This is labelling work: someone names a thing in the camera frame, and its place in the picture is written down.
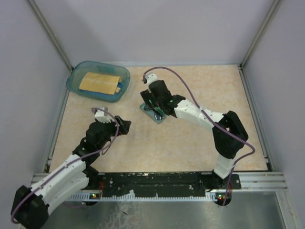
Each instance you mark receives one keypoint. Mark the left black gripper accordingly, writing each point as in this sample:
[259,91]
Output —
[125,124]

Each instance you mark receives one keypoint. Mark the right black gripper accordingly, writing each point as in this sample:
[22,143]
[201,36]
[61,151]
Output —
[147,96]

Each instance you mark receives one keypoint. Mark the grey glasses case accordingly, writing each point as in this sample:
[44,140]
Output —
[158,110]

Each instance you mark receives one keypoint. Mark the metal frame sunglasses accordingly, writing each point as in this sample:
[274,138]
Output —
[156,115]

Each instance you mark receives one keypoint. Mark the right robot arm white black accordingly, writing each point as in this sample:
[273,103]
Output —
[228,132]

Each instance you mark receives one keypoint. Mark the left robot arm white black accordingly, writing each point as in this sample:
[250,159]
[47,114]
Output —
[33,205]

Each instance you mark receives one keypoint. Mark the teal plastic bin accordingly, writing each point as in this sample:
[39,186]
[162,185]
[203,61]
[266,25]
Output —
[82,68]

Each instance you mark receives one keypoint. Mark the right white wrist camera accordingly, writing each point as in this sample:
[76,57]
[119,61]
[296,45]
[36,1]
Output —
[148,78]

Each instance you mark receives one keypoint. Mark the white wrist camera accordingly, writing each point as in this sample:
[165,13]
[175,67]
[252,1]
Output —
[100,114]
[148,78]

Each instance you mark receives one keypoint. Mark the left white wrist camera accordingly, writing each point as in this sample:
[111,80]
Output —
[100,114]

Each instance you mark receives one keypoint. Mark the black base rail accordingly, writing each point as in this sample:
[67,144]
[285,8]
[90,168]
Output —
[164,185]

